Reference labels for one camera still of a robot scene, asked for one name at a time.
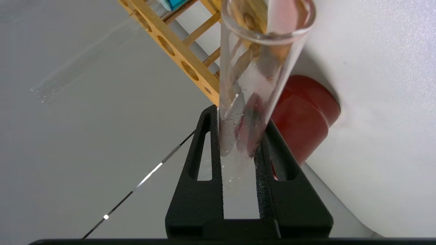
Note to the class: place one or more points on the wooden test tube rack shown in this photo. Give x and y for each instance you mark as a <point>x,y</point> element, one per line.
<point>177,51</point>

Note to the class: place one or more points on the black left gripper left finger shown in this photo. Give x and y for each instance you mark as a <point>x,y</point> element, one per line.
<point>190,204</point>

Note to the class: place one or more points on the test tube with red pigment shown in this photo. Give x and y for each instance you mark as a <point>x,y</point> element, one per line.
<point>255,85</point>

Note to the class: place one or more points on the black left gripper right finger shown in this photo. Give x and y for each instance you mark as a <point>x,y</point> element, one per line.
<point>299,211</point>

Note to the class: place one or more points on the dark red cup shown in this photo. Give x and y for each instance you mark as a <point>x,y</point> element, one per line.
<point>306,112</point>

